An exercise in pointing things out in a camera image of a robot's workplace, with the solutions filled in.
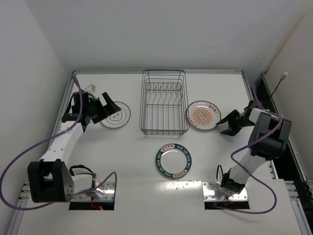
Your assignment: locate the white plate with orange sunburst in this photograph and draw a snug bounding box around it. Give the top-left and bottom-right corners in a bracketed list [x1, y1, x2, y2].
[186, 100, 222, 131]

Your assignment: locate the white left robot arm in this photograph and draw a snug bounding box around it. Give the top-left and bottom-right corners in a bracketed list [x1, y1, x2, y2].
[27, 91, 121, 203]

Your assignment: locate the white plate with flower emblem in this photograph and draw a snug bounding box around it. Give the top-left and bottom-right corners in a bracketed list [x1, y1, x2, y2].
[100, 101, 131, 129]

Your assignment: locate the white plate with teal rim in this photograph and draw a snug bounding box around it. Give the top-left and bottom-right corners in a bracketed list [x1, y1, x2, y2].
[155, 143, 192, 180]

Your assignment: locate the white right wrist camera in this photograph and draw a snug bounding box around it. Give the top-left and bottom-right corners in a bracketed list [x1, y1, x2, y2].
[248, 108, 263, 123]

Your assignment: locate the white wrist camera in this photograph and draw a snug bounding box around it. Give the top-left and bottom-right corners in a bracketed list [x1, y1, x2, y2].
[248, 108, 263, 123]
[84, 84, 96, 94]

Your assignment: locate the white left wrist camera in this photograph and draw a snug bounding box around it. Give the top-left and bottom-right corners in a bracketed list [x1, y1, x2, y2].
[84, 84, 96, 94]

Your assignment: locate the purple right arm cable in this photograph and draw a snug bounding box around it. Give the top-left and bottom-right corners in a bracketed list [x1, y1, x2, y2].
[212, 84, 286, 213]

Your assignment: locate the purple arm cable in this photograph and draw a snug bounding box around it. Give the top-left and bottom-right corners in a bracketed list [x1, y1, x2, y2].
[0, 74, 117, 211]
[212, 84, 286, 213]

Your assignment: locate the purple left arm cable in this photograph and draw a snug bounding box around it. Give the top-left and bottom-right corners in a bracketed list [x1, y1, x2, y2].
[0, 74, 117, 211]

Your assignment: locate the grey wire dish rack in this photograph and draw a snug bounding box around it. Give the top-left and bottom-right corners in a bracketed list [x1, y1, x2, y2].
[139, 70, 189, 137]

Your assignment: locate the black cable with white plug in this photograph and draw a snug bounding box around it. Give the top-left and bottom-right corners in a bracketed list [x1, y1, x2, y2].
[268, 71, 289, 98]

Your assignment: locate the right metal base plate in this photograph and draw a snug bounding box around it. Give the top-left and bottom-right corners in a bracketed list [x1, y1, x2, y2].
[202, 181, 248, 203]

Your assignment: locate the metal base plate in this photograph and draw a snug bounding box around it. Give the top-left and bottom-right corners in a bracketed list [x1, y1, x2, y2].
[71, 182, 115, 203]
[202, 181, 248, 203]

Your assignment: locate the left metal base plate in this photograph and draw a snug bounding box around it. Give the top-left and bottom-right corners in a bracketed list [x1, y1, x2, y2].
[71, 182, 115, 203]

